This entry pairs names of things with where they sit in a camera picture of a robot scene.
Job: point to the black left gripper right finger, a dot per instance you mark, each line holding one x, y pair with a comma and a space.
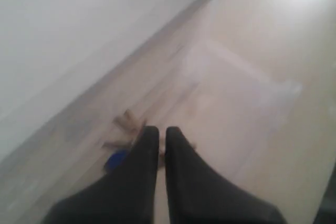
198, 194

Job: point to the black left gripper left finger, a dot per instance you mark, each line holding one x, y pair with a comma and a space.
124, 195

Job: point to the key bunch with blue tag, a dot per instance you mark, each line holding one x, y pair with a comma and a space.
130, 127

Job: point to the clear plastic container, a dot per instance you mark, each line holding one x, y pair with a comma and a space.
219, 101

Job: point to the white translucent drawer cabinet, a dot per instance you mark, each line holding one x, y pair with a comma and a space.
68, 66

